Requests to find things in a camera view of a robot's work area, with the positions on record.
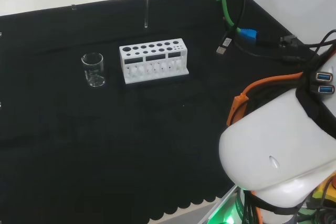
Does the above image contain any clear glass rod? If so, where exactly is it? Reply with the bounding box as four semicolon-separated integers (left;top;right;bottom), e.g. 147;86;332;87
144;0;151;29

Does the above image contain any white test tube rack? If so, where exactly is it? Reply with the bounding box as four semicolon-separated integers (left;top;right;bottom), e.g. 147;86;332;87
119;38;190;85

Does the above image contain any clear glass beaker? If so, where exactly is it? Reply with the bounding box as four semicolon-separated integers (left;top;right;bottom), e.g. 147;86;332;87
81;52;107;88

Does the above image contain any silver usb plug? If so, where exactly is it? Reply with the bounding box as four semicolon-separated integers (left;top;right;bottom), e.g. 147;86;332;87
216;36;233;56

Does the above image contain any black bench cloth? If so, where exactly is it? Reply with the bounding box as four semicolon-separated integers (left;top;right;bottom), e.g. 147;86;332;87
0;0;320;224

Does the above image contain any black usb hub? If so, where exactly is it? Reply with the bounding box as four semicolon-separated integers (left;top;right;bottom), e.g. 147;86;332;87
311;71;336;95

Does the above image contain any green cable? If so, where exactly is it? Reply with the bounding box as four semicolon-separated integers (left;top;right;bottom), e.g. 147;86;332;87
216;0;243;35

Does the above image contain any blue cable connector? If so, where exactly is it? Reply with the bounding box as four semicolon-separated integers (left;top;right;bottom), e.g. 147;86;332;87
239;28;258;42

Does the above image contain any orange cable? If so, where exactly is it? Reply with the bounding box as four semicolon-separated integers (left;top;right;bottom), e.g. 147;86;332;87
176;0;305;127

